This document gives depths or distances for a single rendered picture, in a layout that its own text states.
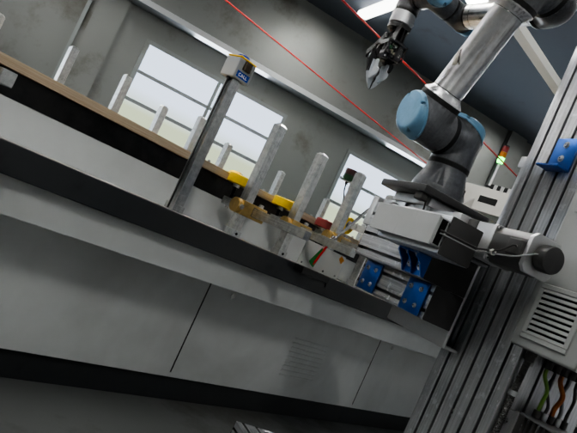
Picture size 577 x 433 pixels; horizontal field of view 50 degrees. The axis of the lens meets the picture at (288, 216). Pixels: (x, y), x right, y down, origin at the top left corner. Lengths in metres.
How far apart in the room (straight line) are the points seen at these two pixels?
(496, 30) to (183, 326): 1.50
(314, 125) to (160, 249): 5.91
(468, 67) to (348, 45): 6.40
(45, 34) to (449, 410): 6.23
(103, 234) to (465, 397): 1.07
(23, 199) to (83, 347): 0.68
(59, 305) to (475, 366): 1.28
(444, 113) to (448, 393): 0.70
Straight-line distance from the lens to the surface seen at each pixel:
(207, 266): 2.10
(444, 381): 1.66
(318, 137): 7.77
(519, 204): 1.69
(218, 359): 2.59
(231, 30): 7.49
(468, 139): 1.72
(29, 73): 1.87
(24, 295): 2.06
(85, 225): 1.83
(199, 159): 1.94
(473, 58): 1.65
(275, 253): 2.26
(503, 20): 1.66
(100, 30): 7.14
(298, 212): 2.27
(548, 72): 4.31
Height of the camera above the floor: 0.76
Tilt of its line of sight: 2 degrees up
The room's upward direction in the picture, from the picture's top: 25 degrees clockwise
